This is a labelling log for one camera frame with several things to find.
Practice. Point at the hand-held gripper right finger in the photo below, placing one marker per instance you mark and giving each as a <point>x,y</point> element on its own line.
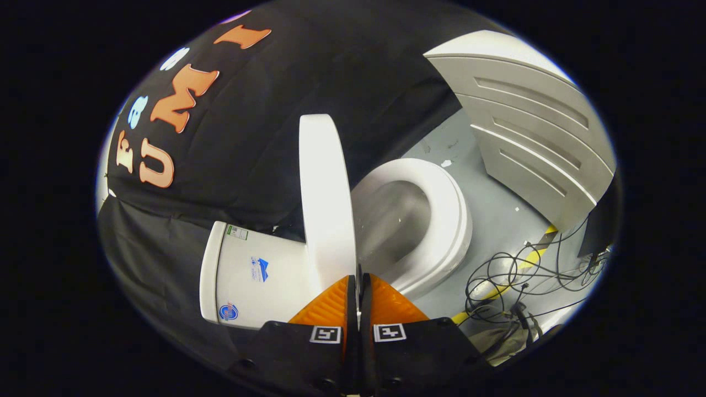
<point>419,353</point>

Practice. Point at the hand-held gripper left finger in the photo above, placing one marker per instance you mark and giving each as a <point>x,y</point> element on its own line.
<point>309,353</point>

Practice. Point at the white toilet bowl with seat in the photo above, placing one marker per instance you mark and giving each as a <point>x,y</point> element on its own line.
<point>449,220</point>

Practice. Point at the crumpled grey bag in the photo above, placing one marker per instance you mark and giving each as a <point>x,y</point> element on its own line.
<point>499,342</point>

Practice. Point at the yellow floor strip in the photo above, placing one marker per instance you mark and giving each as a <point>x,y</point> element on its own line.
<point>532,258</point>

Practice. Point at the white panelled door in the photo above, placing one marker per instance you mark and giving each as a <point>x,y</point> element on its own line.
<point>529,138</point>

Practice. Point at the black backdrop cloth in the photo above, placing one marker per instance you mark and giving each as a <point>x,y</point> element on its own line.
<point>309,82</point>

